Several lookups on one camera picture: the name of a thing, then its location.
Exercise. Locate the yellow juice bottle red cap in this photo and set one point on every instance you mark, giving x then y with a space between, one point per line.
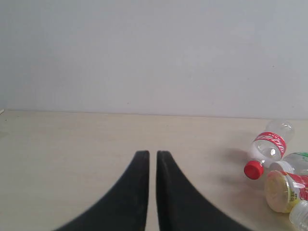
284 190

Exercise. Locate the clear bottle fruit label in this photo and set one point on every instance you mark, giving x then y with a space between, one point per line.
299 216

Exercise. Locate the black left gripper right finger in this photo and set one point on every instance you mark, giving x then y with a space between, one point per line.
180 207

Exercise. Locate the clear bottle green label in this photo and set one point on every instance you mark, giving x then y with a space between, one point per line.
294 163

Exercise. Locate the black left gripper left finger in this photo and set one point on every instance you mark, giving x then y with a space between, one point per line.
124 207

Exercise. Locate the clear cola bottle red label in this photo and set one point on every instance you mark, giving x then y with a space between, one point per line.
269 146

